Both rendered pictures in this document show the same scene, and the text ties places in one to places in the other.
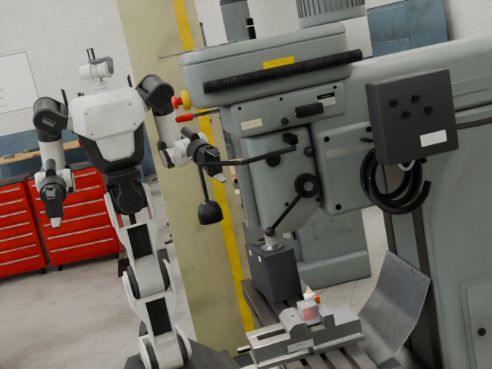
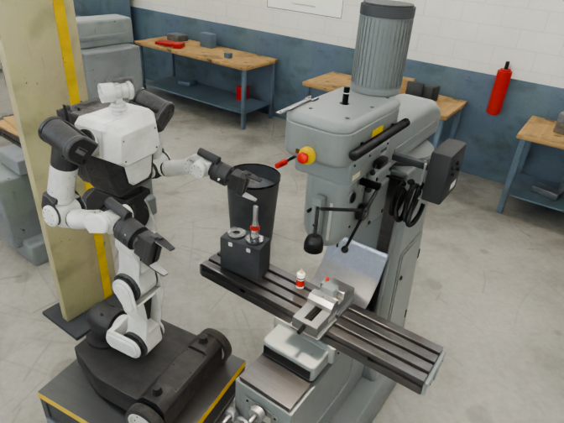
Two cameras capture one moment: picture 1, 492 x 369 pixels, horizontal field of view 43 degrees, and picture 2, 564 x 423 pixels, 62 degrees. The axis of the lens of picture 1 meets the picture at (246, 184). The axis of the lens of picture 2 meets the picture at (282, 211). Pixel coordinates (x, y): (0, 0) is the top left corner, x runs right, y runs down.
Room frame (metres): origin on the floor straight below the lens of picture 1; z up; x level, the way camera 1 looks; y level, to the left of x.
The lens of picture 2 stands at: (0.88, 1.26, 2.40)
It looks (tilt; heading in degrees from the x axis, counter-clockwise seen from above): 30 degrees down; 312
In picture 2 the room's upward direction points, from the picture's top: 4 degrees clockwise
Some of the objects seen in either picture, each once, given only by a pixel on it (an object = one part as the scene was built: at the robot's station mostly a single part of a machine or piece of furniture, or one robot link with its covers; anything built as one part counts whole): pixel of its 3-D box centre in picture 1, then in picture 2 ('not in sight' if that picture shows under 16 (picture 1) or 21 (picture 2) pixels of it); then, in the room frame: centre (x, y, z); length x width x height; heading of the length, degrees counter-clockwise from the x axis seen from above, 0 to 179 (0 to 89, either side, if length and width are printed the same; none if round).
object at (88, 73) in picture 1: (96, 75); (115, 95); (2.42, 0.48, 1.88); 0.10 x 0.07 x 0.09; 77
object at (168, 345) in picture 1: (158, 318); (141, 311); (2.44, 0.48, 0.85); 0.20 x 0.16 x 0.48; 107
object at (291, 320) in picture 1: (292, 321); (322, 300); (1.80, -0.06, 1.02); 0.12 x 0.06 x 0.04; 9
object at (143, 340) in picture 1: (165, 349); (136, 332); (2.49, 0.49, 0.68); 0.21 x 0.20 x 0.13; 17
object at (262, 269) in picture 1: (271, 266); (245, 252); (2.29, -0.04, 1.03); 0.22 x 0.12 x 0.20; 18
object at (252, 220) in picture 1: (246, 193); (316, 220); (1.83, 0.00, 1.45); 0.04 x 0.04 x 0.21; 9
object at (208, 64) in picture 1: (263, 65); (343, 123); (1.85, -0.12, 1.81); 0.47 x 0.26 x 0.16; 99
